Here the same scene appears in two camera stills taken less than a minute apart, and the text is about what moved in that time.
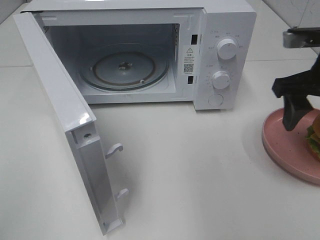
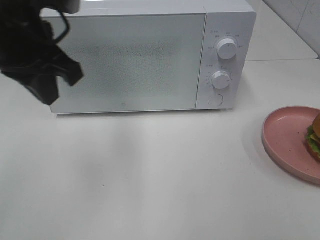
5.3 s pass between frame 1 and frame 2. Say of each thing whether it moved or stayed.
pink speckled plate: stayed
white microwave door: moved
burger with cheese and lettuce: stayed
